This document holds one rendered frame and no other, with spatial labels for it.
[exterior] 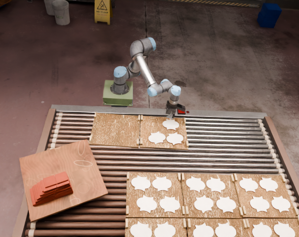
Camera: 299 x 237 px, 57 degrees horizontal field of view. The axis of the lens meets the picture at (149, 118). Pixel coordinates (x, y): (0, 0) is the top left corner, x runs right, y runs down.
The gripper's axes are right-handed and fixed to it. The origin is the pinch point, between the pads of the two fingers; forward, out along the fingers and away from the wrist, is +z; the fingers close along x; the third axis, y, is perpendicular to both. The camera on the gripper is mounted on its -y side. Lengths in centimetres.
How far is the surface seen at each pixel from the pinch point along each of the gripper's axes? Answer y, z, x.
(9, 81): 216, 103, -150
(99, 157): 59, 11, 37
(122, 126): 42.9, 9.0, 5.0
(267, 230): -62, 8, 92
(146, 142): 22.1, 9.0, 20.8
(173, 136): -1.6, 7.9, 13.5
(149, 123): 19.6, 9.0, 0.0
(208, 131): -34.6, 10.9, 4.0
